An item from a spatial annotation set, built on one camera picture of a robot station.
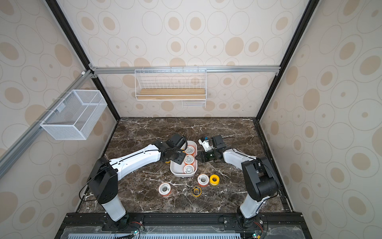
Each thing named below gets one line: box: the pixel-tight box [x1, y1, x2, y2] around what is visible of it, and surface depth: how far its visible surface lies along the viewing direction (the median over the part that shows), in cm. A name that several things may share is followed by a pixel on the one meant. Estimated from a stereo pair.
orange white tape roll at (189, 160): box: [183, 154, 195, 166], surface depth 96 cm
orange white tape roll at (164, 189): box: [158, 182, 172, 197], surface depth 85 cm
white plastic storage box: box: [169, 140, 198, 178], surface depth 91 cm
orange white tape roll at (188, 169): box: [183, 164, 195, 174], surface depth 92 cm
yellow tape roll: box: [209, 174, 220, 187], surface depth 88 cm
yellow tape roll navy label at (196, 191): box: [191, 186, 202, 198], surface depth 84 cm
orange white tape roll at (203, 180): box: [197, 173, 210, 188], surface depth 88 cm
